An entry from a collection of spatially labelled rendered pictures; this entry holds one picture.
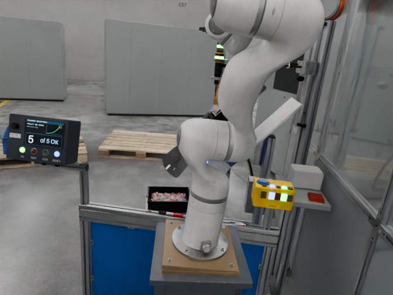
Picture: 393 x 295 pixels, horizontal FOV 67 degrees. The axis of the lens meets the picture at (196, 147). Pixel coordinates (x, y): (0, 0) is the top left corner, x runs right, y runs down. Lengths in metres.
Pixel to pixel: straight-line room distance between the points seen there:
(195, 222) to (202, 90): 6.56
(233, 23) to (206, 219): 0.57
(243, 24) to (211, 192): 0.48
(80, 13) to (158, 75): 7.09
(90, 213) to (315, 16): 1.19
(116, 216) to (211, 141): 0.74
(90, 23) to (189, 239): 12.87
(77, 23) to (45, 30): 5.15
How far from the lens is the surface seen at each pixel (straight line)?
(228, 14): 0.59
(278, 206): 1.27
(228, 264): 0.99
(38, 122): 1.38
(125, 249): 1.53
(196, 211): 0.92
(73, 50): 13.58
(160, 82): 7.10
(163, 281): 0.94
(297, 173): 1.80
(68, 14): 13.62
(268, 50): 0.67
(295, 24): 0.62
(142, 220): 1.39
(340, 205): 1.72
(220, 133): 0.82
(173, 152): 1.69
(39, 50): 8.55
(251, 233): 1.36
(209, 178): 0.86
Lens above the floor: 1.57
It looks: 18 degrees down
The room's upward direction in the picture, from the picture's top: 5 degrees clockwise
